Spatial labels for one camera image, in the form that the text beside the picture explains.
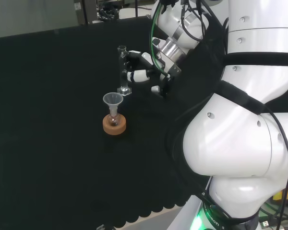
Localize green cable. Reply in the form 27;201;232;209
149;2;171;78

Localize black bench cloth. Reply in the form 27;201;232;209
0;15;228;228

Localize clear plastic funnel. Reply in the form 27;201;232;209
103;93;123;115

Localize cork ring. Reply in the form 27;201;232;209
102;114;127;136

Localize grey cabinet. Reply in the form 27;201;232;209
73;0;98;26

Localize clear graduated cylinder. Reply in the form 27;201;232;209
117;45;132;96

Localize round-bottom glass flask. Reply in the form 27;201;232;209
108;111;121;127

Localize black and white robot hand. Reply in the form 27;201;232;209
125;49;182;100

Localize yellow stop button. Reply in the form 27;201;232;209
272;182;288;202

